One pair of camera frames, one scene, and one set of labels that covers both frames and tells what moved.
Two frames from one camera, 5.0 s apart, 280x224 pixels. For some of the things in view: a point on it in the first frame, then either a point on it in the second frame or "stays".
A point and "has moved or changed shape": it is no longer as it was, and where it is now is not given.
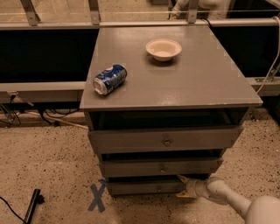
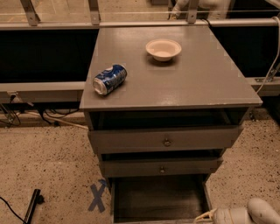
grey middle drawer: [157, 167] stays
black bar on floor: [37, 199] stays
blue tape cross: [97, 193] stays
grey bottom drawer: [143, 185] has moved or changed shape
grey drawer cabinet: [163, 102] stays
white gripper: [193, 186] to [226, 216]
